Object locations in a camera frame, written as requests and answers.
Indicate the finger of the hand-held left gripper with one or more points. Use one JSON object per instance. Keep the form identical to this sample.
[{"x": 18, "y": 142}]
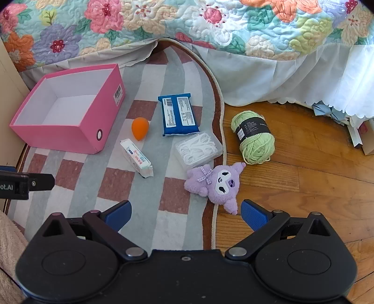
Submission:
[
  {"x": 5, "y": 169},
  {"x": 38, "y": 182}
]

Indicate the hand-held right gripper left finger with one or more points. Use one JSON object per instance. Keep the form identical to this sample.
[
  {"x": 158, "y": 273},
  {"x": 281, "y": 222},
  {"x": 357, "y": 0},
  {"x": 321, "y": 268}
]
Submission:
[{"x": 121, "y": 214}]

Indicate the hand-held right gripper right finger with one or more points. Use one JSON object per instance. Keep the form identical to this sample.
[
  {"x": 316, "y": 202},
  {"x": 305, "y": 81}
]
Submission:
[{"x": 252, "y": 216}]

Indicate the purple plush toy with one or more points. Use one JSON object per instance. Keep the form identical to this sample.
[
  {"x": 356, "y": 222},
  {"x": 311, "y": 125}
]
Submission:
[{"x": 222, "y": 184}]

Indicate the pink storage box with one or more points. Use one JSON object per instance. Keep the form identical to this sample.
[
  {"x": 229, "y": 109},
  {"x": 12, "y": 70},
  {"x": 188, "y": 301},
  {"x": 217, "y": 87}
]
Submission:
[{"x": 73, "y": 137}]

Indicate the white toothpaste box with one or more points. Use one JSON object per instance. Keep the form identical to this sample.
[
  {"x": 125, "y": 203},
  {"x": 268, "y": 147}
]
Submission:
[{"x": 136, "y": 157}]

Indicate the green yarn ball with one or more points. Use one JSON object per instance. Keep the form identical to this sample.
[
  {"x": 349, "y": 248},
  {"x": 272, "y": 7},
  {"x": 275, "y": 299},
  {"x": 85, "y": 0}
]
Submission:
[{"x": 257, "y": 146}]

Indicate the clear floss pick box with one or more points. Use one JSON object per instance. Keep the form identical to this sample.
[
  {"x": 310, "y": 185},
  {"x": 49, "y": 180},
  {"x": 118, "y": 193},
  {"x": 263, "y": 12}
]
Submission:
[{"x": 197, "y": 149}]

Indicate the orange makeup sponge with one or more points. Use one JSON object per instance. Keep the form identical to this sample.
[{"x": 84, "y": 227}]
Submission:
[{"x": 139, "y": 128}]

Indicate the blue wet wipes pack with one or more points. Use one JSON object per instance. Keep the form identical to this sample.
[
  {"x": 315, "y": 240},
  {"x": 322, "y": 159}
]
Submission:
[{"x": 179, "y": 117}]

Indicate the beige fleece clothing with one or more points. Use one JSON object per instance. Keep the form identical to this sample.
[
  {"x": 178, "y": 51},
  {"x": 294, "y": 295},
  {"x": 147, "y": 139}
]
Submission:
[{"x": 10, "y": 248}]

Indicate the grey folded paper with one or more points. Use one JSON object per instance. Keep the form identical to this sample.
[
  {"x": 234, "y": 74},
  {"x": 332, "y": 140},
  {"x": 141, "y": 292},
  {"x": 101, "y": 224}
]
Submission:
[{"x": 330, "y": 112}]

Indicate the white cardboard box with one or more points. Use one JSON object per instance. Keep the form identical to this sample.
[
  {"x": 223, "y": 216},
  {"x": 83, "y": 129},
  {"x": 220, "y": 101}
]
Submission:
[{"x": 362, "y": 137}]

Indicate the checkered round rug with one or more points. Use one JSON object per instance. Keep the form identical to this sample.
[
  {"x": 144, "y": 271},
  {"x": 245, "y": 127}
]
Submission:
[{"x": 175, "y": 76}]

